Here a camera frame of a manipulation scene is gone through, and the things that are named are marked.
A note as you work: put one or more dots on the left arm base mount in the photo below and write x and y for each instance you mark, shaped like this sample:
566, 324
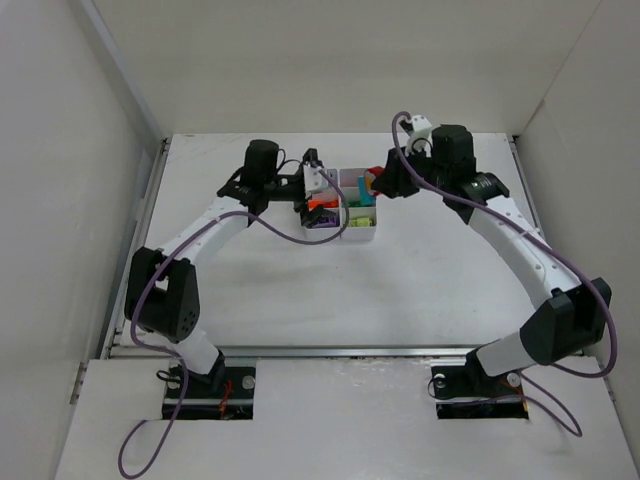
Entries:
230, 398

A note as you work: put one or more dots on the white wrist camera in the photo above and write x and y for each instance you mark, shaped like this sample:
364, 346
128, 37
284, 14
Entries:
315, 178
418, 128

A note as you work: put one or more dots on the aluminium rail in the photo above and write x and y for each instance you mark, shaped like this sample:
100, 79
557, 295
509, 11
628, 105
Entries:
122, 346

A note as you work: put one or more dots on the right white divided container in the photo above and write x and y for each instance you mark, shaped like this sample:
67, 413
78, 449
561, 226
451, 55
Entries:
348, 186

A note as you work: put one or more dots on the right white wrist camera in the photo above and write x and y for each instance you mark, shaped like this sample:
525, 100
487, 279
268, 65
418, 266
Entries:
418, 128

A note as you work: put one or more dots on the orange round lego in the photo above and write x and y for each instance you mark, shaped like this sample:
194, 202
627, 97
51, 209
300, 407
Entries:
312, 204

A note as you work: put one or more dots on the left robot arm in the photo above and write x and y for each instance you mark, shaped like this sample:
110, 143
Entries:
162, 295

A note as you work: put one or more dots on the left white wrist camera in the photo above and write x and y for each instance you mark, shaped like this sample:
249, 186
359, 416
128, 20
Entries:
315, 178

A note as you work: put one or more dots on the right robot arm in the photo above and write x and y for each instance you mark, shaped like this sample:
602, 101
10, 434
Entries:
571, 312

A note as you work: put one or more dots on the teal lego brick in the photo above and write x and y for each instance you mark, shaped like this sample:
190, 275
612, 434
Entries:
367, 196

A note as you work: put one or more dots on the red flower lego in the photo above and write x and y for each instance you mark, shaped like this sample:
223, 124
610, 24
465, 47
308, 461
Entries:
369, 177

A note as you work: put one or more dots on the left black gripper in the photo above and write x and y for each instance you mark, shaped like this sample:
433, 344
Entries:
301, 189

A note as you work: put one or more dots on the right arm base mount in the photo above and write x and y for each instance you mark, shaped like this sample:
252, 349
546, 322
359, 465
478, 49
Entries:
461, 395

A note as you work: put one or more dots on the white divided container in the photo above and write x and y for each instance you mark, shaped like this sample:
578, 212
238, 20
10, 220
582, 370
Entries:
348, 186
325, 196

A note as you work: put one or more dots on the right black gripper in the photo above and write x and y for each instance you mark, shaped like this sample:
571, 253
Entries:
393, 173

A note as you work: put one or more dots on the left white divided container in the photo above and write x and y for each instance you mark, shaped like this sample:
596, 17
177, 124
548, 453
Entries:
325, 196

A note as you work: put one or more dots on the purple arch lego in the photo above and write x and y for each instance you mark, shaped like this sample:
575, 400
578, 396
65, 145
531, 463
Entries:
327, 219

